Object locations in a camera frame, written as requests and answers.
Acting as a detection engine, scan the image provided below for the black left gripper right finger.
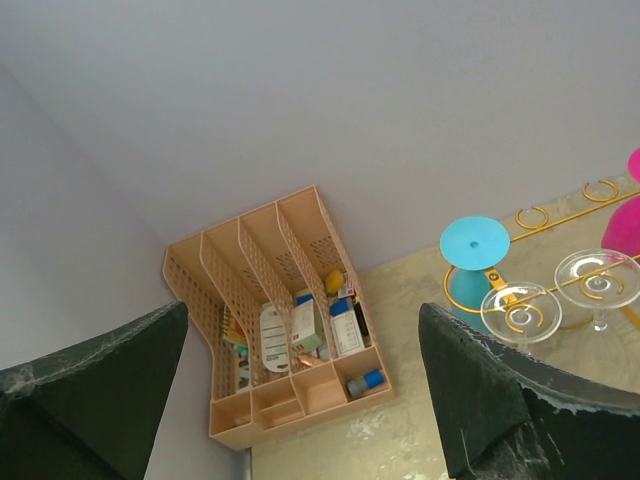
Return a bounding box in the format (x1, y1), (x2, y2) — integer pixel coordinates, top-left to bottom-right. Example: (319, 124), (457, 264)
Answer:
(418, 303), (639, 479)

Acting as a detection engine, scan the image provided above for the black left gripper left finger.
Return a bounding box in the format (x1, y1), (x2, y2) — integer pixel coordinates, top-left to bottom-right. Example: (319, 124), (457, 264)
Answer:
(1, 301), (188, 479)

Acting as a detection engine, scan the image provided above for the clear wine glass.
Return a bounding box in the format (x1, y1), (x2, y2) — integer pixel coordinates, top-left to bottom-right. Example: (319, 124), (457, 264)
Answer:
(480, 281), (563, 355)
(554, 249), (639, 333)

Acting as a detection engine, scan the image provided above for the blue plastic wine glass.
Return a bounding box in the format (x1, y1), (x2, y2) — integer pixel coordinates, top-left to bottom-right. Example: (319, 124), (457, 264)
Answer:
(440, 216), (511, 310)

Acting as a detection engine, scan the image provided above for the pink plastic wine glass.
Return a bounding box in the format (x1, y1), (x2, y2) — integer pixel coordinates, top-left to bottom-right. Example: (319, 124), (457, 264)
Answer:
(599, 147), (640, 257)

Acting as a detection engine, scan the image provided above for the blue grey glue stick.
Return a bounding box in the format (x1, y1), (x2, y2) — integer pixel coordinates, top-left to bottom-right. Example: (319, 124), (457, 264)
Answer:
(346, 369), (385, 399)

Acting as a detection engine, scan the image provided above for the white box blue cap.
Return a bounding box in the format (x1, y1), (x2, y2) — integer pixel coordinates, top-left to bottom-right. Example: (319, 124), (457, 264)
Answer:
(329, 298), (365, 357)

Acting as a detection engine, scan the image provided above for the white oval label card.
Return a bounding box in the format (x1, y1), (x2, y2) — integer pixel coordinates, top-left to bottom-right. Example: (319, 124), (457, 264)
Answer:
(259, 303), (290, 373)

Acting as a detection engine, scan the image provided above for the green white small box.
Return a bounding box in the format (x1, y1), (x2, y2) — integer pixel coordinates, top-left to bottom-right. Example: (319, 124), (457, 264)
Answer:
(291, 295), (325, 355)

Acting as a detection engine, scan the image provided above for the peach plastic desk organizer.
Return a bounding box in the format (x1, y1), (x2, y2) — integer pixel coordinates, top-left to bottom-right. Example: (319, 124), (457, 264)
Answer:
(163, 186), (394, 451)

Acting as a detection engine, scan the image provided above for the yellow sponge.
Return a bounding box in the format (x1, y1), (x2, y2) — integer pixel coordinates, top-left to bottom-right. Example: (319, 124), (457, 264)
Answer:
(324, 269), (345, 295)

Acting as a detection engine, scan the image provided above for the gold wire wine glass rack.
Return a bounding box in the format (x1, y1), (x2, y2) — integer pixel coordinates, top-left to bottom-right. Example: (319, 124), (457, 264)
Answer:
(440, 182), (639, 343)

